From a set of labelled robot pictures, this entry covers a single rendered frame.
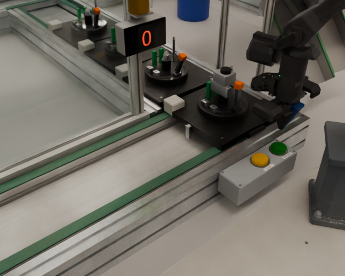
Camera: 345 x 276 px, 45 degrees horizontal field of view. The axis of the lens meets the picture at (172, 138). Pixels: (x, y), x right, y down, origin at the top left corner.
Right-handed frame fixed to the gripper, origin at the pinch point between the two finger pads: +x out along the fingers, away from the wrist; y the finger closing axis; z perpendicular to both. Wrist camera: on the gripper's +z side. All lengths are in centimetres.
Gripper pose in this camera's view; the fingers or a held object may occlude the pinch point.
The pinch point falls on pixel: (283, 117)
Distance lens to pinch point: 102.3
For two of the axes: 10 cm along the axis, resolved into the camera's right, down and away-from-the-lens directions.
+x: 0.0, 8.0, 6.0
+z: -6.5, -4.6, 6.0
